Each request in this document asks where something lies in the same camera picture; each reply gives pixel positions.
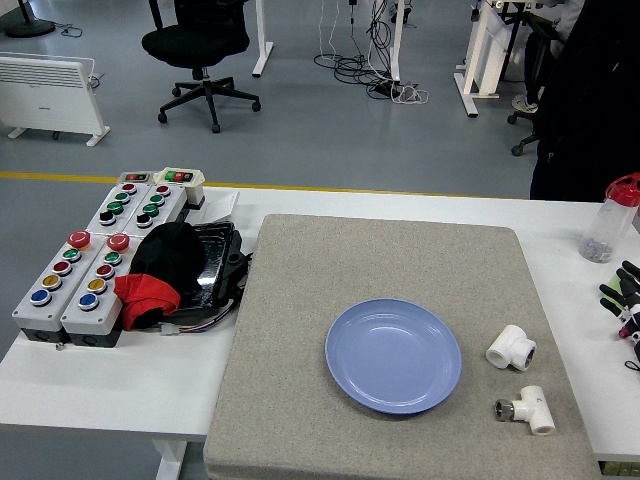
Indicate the plain white pipe tee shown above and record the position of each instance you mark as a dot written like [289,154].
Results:
[507,345]

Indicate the black round stand base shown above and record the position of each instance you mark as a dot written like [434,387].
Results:
[30,27]

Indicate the black office chair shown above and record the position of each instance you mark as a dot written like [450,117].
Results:
[535,65]
[195,42]

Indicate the red cloth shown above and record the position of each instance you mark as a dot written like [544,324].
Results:
[145,297]

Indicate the white panel heater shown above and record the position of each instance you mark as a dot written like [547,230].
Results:
[45,90]

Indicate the red clip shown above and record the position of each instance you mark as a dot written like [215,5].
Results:
[626,331]

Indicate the small grey switch box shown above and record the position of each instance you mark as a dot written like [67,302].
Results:
[136,177]

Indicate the clear bottle red lid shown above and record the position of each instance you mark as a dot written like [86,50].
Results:
[607,225]

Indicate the white pipe tee metal nut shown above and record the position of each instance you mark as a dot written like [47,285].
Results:
[532,407]

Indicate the four-button control box black knob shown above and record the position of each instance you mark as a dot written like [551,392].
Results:
[122,207]
[162,207]

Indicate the black cloth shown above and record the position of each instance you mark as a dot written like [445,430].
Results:
[170,255]

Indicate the white paper card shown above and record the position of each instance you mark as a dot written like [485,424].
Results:
[222,205]

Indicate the glossy black tray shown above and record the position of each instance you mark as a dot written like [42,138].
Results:
[215,265]

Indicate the white desk with panel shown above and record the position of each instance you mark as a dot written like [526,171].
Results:
[482,55]

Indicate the five-button control box red mushroom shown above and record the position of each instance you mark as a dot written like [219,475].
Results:
[45,305]
[95,312]

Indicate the cream switch box green red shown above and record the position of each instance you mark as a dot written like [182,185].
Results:
[179,181]

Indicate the white table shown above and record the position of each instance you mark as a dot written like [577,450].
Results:
[125,390]

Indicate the grey-brown mat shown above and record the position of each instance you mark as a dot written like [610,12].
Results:
[300,300]

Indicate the black power strip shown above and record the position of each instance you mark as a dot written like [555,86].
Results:
[384,90]

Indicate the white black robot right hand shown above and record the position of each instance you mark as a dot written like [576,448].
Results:
[617,292]

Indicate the blue plate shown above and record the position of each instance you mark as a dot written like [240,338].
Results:
[390,360]

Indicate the person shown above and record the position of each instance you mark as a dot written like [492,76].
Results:
[585,100]
[525,104]

